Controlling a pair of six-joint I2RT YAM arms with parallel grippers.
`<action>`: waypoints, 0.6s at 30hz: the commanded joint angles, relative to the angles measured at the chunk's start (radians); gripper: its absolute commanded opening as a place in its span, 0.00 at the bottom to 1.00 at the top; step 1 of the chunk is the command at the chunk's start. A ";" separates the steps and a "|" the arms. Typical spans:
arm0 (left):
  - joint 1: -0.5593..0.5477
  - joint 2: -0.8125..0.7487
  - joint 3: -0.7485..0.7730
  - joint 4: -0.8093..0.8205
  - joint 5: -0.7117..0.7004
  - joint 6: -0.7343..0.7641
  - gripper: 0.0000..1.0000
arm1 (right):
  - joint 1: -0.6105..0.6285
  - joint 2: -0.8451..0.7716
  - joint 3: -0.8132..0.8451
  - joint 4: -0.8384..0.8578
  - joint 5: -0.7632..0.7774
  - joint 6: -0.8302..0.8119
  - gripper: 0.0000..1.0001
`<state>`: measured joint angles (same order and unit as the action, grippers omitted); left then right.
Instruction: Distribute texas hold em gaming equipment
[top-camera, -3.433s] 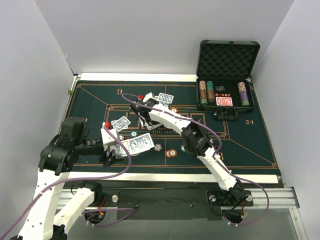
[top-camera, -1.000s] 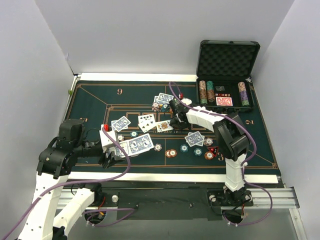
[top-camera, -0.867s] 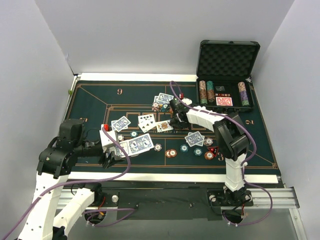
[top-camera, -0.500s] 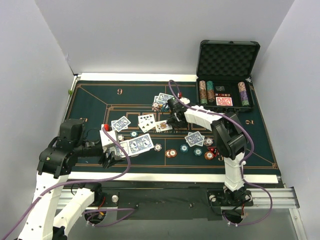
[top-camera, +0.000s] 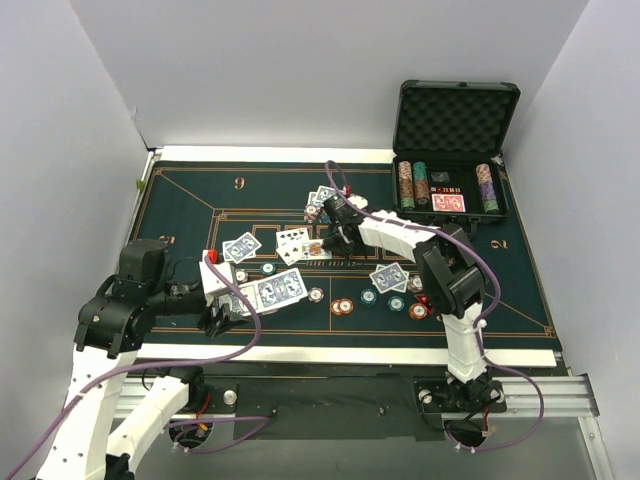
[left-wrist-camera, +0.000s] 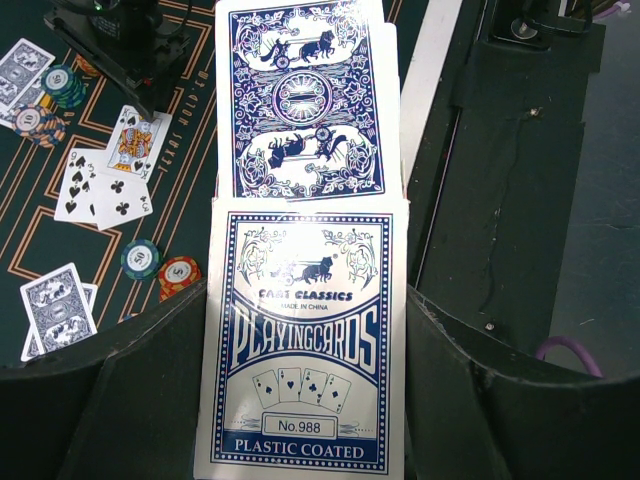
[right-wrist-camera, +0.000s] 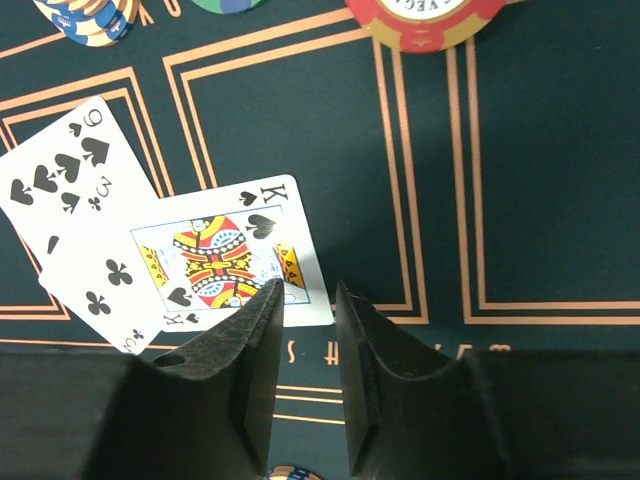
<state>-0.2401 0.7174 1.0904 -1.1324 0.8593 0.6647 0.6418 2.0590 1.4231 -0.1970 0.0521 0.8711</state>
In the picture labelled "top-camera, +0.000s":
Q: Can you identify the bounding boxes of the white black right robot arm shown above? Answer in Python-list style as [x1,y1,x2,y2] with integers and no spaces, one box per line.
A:
[323,194,489,409]

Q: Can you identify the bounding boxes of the three of clubs card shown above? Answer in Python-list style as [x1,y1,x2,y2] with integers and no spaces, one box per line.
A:
[276,241,309,266]

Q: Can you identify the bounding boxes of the brown chip row in case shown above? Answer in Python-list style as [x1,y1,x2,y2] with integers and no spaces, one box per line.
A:
[397,161,415,210]

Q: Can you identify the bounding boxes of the red five chip stack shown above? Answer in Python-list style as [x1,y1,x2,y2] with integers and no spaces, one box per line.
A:
[331,298,354,315]

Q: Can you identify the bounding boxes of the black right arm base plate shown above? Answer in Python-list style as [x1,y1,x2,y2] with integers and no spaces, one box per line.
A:
[413,378,507,414]

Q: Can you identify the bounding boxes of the green chip stack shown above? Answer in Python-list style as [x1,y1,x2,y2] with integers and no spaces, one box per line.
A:
[360,289,377,306]

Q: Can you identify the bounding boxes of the aluminium mounting rail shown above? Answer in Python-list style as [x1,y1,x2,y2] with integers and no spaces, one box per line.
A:
[107,372,600,420]

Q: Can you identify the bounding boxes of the blue card seat five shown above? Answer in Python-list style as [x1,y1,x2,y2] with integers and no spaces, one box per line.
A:
[222,232,262,264]

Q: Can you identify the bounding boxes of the blue backed card deck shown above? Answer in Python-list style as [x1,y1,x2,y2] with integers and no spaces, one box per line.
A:
[240,268,308,314]

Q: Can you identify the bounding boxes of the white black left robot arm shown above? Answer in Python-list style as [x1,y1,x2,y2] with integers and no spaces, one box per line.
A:
[37,239,238,479]

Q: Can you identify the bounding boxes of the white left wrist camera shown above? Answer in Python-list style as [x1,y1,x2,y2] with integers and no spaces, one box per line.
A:
[199,250,237,306]

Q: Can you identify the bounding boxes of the purple brown chip row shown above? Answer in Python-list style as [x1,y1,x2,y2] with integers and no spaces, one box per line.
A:
[476,164,499,214]

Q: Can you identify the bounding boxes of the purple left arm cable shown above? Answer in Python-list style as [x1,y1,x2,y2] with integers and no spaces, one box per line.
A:
[0,257,276,480]

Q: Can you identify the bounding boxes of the green fifty chips seat four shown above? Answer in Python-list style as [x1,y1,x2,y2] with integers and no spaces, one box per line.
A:
[260,262,276,276]

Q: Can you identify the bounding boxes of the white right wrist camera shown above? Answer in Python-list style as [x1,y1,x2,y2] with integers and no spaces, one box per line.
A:
[347,195,368,210]

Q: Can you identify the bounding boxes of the blue card seat three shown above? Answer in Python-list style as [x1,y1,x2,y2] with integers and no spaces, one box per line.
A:
[369,262,409,294]

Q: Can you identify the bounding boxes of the blue card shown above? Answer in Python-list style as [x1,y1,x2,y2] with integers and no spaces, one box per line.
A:
[314,186,336,204]
[307,192,323,208]

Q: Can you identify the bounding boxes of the red five chips seat three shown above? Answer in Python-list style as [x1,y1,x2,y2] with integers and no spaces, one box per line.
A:
[408,303,429,320]

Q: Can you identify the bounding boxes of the nine of spades card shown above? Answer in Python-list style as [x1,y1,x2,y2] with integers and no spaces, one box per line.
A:
[276,227,309,247]

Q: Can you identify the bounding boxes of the dark green poker mat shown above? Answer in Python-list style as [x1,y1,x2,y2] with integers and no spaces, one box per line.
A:
[132,161,561,350]

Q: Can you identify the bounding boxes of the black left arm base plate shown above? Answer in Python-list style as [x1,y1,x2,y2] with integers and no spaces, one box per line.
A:
[178,376,239,416]

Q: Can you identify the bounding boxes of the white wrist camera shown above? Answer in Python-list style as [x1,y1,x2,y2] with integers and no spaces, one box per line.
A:
[199,250,237,306]
[347,195,368,210]

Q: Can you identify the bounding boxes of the face card red yellow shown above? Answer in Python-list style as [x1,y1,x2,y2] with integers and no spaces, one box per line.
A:
[301,240,333,261]

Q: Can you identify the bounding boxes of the black poker chip case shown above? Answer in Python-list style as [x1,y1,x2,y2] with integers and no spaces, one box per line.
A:
[391,80,521,237]

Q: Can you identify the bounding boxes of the red card deck in case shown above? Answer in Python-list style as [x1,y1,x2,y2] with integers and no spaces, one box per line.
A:
[432,194,466,213]

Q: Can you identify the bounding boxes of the blue playing card box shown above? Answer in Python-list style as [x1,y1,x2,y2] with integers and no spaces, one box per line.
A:
[217,293,250,317]

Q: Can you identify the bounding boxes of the green brown chip row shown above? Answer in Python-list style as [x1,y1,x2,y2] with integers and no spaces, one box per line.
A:
[412,162,430,205]

